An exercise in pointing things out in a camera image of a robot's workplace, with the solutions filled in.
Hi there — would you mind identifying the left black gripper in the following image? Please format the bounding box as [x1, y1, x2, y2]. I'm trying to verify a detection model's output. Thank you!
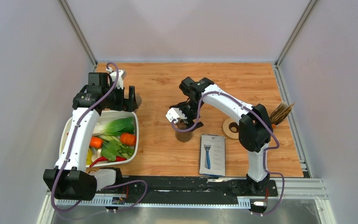
[102, 84, 138, 112]

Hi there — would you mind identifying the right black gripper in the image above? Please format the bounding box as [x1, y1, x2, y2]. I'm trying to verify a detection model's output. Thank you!
[175, 99, 204, 132]

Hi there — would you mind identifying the glass ribbed coffee dripper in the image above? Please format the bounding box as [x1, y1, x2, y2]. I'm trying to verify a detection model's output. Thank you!
[134, 94, 142, 112]

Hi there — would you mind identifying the round wooden dripper stand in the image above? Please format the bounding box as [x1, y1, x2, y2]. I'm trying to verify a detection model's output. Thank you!
[222, 118, 239, 140]

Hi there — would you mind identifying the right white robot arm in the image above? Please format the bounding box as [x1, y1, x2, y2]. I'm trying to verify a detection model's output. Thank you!
[166, 77, 273, 195]

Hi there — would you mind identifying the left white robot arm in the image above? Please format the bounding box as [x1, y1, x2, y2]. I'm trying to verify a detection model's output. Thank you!
[43, 70, 137, 201]

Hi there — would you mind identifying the orange coffee filter box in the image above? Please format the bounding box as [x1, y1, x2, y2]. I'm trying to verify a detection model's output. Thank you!
[269, 101, 295, 129]

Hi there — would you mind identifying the white vegetable tray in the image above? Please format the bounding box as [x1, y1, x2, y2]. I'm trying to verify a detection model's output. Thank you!
[58, 110, 140, 168]

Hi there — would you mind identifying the green bok choy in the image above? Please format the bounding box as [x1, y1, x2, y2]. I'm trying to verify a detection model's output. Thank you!
[93, 117, 135, 136]

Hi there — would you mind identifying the orange toy pumpkin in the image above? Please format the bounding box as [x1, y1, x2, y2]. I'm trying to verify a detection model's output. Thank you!
[120, 133, 137, 146]

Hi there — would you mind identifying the razor retail package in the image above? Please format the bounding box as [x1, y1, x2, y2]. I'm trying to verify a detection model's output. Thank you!
[199, 134, 226, 176]

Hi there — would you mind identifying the green leafy vegetable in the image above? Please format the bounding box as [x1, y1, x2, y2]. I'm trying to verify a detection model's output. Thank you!
[101, 140, 135, 162]

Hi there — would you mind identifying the orange toy carrot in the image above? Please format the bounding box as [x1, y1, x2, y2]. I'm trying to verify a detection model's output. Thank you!
[89, 136, 104, 149]

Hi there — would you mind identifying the red chili pepper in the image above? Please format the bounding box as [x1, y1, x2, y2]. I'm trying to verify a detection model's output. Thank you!
[89, 156, 126, 168]

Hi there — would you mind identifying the yellow toy cabbage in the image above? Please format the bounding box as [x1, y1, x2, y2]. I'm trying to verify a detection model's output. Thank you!
[86, 149, 94, 166]

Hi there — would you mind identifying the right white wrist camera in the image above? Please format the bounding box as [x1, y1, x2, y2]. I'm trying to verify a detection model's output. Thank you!
[165, 107, 187, 124]

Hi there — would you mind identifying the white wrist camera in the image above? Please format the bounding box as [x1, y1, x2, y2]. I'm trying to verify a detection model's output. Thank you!
[165, 107, 187, 124]
[106, 69, 126, 89]

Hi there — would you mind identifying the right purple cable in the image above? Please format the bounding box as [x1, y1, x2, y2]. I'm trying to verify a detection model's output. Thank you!
[171, 91, 286, 217]

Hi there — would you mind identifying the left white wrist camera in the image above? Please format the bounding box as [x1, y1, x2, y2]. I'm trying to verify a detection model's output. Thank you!
[106, 69, 126, 89]

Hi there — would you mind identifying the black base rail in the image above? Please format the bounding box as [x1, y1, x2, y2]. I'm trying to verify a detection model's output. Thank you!
[88, 167, 278, 214]

